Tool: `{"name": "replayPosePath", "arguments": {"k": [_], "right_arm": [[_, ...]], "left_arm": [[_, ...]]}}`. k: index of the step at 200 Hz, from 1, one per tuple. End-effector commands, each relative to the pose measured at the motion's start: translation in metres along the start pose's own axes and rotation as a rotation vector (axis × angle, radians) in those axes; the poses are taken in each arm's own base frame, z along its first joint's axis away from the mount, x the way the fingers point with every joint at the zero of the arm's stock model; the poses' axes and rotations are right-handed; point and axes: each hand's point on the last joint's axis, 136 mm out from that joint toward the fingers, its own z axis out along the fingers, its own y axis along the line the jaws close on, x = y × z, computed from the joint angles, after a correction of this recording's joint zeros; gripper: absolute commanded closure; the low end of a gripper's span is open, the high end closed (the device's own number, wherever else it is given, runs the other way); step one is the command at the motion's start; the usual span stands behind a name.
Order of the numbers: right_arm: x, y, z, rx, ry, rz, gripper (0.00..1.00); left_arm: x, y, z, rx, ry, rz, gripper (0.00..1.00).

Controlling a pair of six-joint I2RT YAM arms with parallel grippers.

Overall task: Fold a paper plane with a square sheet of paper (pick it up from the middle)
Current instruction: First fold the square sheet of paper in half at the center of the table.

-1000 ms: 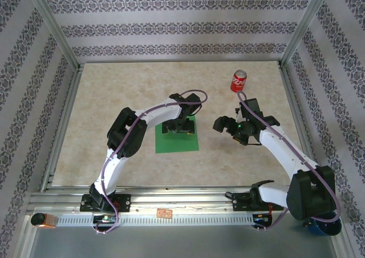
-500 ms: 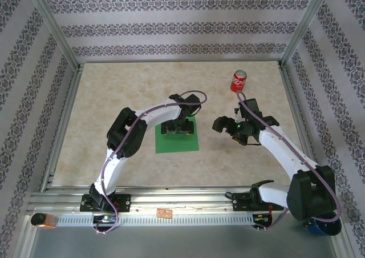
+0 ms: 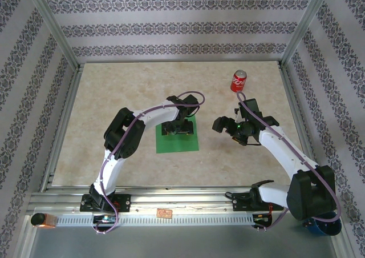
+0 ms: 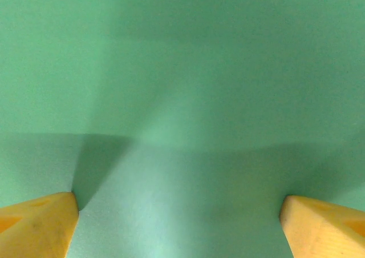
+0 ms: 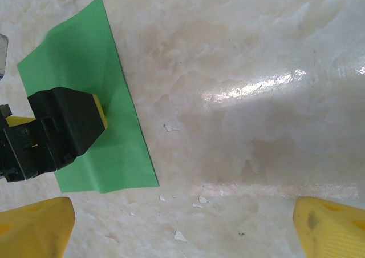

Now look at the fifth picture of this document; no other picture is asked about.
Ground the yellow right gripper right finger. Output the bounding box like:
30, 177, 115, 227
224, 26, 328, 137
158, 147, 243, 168
293, 196, 365, 258

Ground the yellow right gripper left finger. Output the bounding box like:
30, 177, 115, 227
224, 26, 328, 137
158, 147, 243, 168
0, 196, 76, 258

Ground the green square paper sheet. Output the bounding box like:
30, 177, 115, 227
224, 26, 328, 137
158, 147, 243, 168
16, 0, 160, 195

